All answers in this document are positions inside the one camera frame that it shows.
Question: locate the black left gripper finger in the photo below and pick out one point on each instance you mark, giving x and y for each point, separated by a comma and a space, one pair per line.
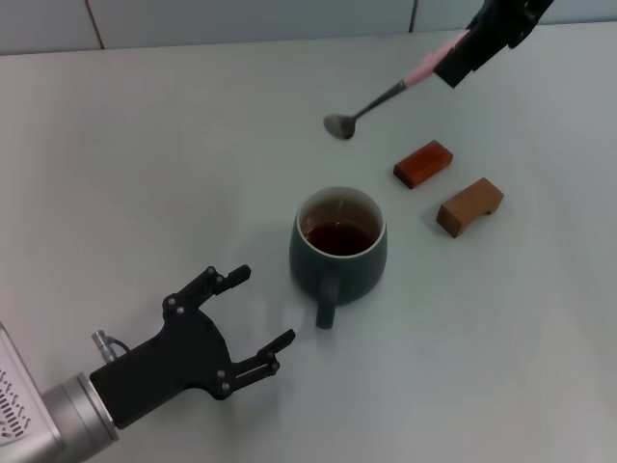
214, 282
262, 359

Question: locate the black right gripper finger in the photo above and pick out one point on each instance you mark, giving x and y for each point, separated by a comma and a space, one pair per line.
470, 53
475, 21

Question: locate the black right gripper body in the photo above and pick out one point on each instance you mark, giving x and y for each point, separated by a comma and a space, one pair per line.
511, 17

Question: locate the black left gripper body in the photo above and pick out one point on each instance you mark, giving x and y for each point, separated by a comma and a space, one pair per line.
183, 352

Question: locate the grey cup with tea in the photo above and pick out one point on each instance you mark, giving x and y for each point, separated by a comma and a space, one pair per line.
347, 284

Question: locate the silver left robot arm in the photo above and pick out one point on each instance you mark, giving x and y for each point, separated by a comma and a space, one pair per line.
48, 424

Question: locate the dark reddish wooden block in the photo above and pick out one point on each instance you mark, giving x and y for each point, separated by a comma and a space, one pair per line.
424, 164

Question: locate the light brown wooden block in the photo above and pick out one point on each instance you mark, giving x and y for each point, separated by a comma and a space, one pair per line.
467, 207

